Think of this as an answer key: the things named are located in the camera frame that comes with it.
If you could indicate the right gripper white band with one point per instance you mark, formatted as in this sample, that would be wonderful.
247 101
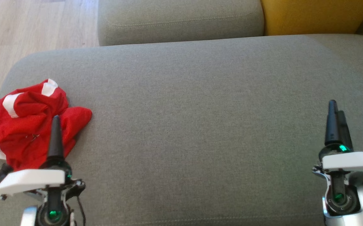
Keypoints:
350 161

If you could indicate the red jersey shirt white sleeves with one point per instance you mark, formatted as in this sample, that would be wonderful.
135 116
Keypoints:
21 141

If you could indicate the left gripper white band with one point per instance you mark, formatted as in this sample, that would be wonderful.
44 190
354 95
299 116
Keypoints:
27 180

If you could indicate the grey sofa seat cushion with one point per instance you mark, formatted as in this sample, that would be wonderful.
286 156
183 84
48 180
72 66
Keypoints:
181 18

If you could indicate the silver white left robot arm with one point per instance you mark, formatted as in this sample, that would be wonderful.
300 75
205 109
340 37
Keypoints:
28 218

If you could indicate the large grey sofa ottoman cushion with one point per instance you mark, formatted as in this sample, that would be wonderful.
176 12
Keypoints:
200 125

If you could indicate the large yellow sofa back cushion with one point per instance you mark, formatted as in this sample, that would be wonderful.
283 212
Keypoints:
313 15

